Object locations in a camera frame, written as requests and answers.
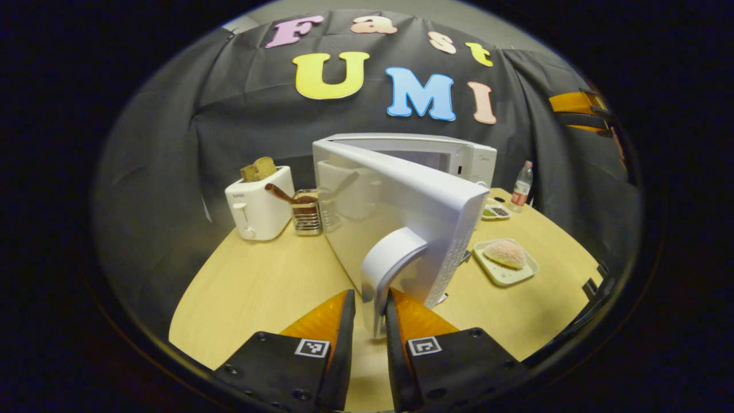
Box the white toaster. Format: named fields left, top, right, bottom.
left=225, top=166, right=295, bottom=241

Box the white microwave oven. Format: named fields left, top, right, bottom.
left=313, top=133, right=498, bottom=339

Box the divided dish of beans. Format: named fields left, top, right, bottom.
left=481, top=201, right=512, bottom=221

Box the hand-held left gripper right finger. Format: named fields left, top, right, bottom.
left=385, top=288, right=529, bottom=413

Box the sesame bun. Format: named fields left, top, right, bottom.
left=483, top=240, right=527, bottom=270

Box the wooden spoon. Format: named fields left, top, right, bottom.
left=265, top=183, right=319, bottom=206

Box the pale rectangular plate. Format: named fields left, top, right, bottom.
left=473, top=238, right=540, bottom=287

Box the plastic water bottle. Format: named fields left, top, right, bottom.
left=510, top=161, right=534, bottom=213

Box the brown toast slice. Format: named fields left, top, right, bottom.
left=240, top=157, right=278, bottom=183

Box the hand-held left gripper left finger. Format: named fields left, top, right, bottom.
left=214, top=289, right=357, bottom=413

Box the black backdrop cloth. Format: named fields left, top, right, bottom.
left=92, top=9, right=643, bottom=339

